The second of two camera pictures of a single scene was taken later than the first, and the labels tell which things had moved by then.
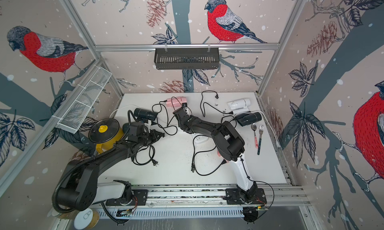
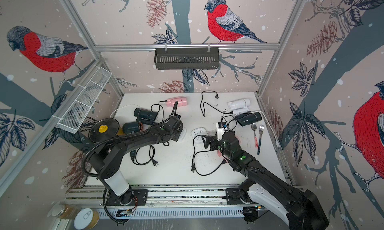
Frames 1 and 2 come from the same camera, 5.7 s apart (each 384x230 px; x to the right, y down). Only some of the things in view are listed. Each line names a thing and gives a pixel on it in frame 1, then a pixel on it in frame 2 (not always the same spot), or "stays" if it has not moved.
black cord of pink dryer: (173, 96) -> (159, 105)
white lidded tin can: (86, 219) stays
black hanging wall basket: (186, 59) stays
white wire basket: (73, 117) stays
